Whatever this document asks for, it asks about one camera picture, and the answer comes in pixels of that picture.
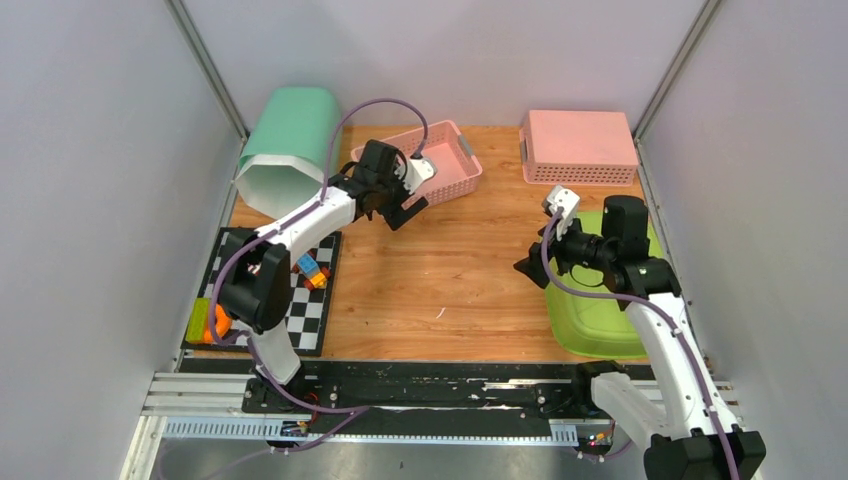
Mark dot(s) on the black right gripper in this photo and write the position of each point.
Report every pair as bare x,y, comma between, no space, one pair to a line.
533,265

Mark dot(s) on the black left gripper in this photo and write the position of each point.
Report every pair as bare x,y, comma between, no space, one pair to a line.
398,217

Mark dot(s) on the pink perforated plastic basket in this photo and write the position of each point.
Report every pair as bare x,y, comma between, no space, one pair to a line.
457,169

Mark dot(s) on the large lime green tub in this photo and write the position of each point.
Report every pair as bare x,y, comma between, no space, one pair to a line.
594,327

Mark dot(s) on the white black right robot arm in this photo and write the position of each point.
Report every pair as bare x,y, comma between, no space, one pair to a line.
693,434

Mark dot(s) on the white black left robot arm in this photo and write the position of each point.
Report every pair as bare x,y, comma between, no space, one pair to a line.
254,283

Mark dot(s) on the blue yellow toy car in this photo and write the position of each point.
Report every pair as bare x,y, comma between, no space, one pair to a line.
314,275

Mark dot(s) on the mint green trash bin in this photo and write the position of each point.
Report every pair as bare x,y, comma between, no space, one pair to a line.
282,165

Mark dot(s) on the black white checkerboard mat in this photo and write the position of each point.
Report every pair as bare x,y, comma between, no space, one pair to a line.
307,317

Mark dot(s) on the green orange toy block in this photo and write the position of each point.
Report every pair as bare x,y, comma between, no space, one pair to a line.
198,331

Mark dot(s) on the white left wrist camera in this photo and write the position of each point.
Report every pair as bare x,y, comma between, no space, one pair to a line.
417,172

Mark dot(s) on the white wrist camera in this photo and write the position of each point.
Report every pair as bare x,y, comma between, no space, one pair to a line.
417,172
563,204

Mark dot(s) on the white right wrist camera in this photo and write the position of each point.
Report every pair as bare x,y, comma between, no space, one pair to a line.
563,204

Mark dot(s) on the left aluminium frame post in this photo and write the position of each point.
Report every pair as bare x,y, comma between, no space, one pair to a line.
194,39

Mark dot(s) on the aluminium frame post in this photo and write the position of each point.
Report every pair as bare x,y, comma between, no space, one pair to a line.
686,49
194,39

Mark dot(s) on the right aluminium frame post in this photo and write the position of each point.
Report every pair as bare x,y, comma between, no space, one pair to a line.
686,49

